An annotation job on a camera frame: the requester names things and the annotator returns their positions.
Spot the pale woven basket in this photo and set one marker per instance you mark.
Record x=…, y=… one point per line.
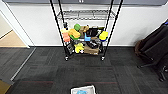
x=83, y=90

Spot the yellow plush toy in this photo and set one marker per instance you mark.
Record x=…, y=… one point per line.
x=79, y=48

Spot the brown cardboard box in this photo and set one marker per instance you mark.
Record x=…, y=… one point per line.
x=91, y=50

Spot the blue cup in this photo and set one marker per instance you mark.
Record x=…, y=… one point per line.
x=87, y=37

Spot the black sign board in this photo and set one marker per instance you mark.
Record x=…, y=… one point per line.
x=69, y=48

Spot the yellow orange toy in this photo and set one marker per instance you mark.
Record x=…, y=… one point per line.
x=74, y=34

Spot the green ball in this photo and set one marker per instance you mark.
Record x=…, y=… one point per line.
x=77, y=27

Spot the yellow and blue toy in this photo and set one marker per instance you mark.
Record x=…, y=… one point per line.
x=103, y=35

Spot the yellow wooden furniture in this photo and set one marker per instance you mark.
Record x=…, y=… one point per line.
x=4, y=87

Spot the white door frame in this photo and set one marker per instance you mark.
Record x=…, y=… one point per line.
x=18, y=28

